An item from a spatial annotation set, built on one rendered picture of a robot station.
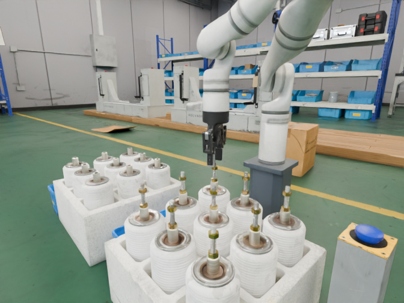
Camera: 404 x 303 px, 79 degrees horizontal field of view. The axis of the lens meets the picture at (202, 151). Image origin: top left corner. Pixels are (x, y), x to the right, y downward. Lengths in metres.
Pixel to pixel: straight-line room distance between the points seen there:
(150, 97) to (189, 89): 0.74
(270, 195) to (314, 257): 0.29
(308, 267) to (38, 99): 6.66
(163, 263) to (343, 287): 0.32
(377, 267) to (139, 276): 0.43
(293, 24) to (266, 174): 0.46
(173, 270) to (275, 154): 0.51
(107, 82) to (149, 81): 1.39
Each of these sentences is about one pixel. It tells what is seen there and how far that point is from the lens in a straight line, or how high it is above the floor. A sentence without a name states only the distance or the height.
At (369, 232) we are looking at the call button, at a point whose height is 0.33.
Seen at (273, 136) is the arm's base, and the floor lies 0.40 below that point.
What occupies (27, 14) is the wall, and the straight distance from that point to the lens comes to 7.07.
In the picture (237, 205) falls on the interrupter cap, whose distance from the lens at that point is 0.67.
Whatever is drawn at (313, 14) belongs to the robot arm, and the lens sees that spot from 0.62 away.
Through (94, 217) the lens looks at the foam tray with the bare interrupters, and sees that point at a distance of 0.85.
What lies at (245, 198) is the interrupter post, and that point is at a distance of 0.67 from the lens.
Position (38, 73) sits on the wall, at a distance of 6.93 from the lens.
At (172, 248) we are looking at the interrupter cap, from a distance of 0.52.
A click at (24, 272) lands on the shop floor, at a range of 1.01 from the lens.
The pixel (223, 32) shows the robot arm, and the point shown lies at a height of 0.68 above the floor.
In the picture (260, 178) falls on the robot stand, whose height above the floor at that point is 0.25.
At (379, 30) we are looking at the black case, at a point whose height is 1.37.
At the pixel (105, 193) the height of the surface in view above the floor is 0.22.
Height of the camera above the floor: 0.56
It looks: 15 degrees down
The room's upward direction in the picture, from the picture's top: straight up
